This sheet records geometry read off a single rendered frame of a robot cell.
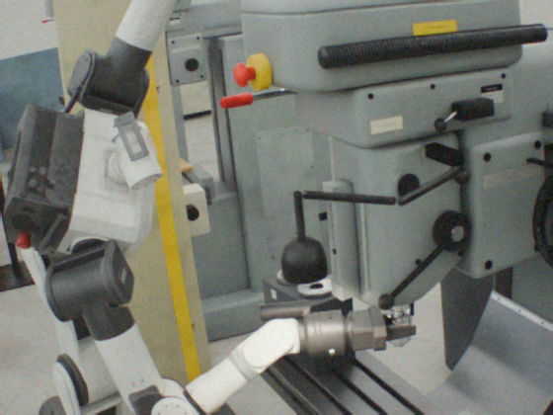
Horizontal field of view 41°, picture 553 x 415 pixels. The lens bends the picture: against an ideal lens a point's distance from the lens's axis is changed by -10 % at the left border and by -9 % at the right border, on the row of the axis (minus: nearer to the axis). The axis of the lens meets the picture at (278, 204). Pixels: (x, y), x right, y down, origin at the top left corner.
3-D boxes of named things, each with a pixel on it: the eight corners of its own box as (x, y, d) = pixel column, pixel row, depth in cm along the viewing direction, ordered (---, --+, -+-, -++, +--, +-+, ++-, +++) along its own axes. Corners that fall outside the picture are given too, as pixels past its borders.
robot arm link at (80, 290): (76, 349, 137) (45, 283, 134) (87, 329, 146) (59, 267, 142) (130, 333, 136) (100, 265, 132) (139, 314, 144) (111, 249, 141)
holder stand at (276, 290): (315, 375, 183) (308, 301, 176) (269, 344, 201) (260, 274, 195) (356, 359, 188) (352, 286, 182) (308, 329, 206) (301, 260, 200)
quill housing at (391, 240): (384, 326, 134) (374, 146, 124) (331, 288, 152) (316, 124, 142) (470, 295, 141) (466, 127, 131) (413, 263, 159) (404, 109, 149)
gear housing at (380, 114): (361, 152, 121) (355, 89, 118) (294, 126, 143) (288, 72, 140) (517, 120, 133) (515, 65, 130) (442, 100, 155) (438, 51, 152)
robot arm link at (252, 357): (303, 338, 143) (246, 382, 142) (303, 341, 152) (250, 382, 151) (280, 311, 145) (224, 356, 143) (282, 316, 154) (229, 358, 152)
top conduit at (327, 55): (329, 70, 111) (326, 47, 110) (315, 68, 114) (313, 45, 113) (549, 42, 127) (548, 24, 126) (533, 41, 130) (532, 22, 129)
